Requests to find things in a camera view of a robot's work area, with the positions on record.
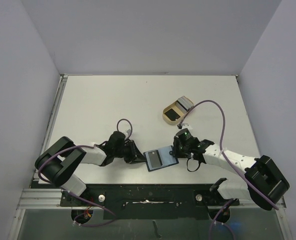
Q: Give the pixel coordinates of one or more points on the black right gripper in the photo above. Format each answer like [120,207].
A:
[176,146]

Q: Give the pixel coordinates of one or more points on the stack of cards in tray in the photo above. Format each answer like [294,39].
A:
[183,104]

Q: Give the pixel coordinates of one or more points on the beige oval tray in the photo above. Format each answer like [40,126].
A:
[172,106]

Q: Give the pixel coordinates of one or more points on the aluminium front rail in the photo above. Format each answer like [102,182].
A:
[48,198]

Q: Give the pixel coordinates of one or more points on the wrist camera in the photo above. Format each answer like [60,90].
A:
[186,126]
[128,133]

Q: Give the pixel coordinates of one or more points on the aluminium left side rail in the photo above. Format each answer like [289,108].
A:
[54,111]

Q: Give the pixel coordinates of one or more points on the aluminium rail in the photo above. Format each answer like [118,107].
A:
[54,111]
[48,198]

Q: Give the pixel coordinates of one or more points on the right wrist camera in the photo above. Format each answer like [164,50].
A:
[186,126]

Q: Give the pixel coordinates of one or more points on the blue card holder wallet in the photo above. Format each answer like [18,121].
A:
[166,157]

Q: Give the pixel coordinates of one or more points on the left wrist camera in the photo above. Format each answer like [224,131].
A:
[128,133]

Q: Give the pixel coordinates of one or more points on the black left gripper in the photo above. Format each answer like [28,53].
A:
[135,156]

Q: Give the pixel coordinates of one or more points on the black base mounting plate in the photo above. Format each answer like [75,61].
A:
[150,201]

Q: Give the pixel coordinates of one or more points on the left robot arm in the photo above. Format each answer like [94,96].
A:
[58,164]

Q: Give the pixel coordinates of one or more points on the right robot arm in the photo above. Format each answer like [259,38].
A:
[263,182]

